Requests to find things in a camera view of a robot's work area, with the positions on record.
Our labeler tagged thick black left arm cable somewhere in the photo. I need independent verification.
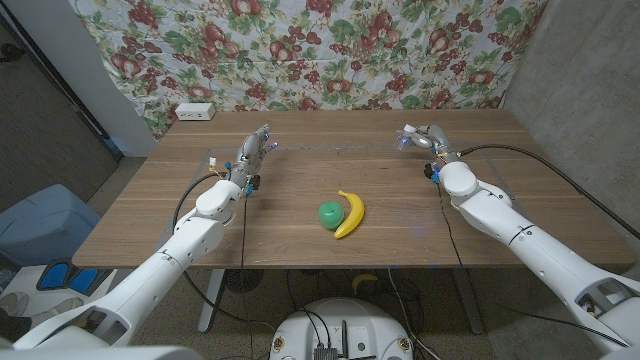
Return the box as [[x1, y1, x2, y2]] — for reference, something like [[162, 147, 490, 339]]
[[171, 172, 276, 334]]

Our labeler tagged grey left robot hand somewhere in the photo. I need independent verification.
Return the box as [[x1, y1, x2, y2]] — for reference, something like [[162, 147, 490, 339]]
[[227, 123, 279, 195]]

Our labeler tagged grey floor cable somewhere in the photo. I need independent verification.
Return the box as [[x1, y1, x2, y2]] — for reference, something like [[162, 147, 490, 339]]
[[387, 267, 442, 360]]

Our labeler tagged round black floor fan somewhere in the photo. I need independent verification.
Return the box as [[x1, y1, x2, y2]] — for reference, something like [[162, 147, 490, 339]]
[[223, 268, 265, 294]]

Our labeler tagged floral fruit print backdrop cloth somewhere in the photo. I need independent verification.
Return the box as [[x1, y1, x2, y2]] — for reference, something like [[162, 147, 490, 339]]
[[69, 0, 549, 141]]

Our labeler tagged grey table leg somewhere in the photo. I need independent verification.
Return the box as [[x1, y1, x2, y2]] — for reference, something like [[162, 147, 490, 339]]
[[452, 267, 485, 335]]

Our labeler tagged white robot torso base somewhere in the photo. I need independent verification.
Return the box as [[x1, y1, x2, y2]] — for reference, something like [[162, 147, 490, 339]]
[[268, 297, 415, 360]]

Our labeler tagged white shoe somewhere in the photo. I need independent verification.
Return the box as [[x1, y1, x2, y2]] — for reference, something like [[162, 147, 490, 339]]
[[0, 291, 31, 319], [29, 296, 85, 326]]

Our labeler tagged white table leg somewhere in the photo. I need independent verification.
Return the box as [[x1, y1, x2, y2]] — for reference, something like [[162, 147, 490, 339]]
[[197, 268, 226, 335]]

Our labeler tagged green toy ball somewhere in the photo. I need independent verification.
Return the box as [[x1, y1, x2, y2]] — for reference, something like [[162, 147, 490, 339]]
[[318, 200, 346, 231]]

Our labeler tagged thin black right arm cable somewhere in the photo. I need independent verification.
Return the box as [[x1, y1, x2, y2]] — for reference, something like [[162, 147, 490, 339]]
[[435, 182, 630, 348]]

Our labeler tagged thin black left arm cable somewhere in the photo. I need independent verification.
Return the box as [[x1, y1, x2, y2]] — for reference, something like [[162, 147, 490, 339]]
[[239, 193, 255, 360]]

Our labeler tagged blue plastic bin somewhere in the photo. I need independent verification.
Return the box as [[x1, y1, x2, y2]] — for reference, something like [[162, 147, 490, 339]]
[[0, 183, 102, 267]]

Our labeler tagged dark brown door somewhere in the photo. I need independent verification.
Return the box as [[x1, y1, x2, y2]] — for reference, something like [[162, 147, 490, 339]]
[[0, 14, 124, 214]]

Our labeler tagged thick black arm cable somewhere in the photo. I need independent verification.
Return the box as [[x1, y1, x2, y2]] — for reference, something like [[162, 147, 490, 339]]
[[171, 172, 276, 334], [458, 143, 640, 241]]

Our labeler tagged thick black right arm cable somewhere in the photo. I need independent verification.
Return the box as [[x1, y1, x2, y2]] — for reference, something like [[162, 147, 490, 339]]
[[458, 143, 640, 241]]

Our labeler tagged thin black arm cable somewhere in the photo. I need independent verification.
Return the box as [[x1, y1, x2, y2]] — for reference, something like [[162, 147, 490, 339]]
[[239, 193, 255, 360], [435, 182, 630, 348]]

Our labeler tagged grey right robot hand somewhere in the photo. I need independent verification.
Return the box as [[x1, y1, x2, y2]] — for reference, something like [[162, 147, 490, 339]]
[[405, 123, 461, 165]]

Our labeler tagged yellow banana toy on floor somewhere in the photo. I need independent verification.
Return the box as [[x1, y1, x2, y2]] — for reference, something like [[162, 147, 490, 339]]
[[351, 273, 380, 295]]

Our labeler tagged white power strip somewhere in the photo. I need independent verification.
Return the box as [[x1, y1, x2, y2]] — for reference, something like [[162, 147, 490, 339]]
[[174, 102, 217, 122]]

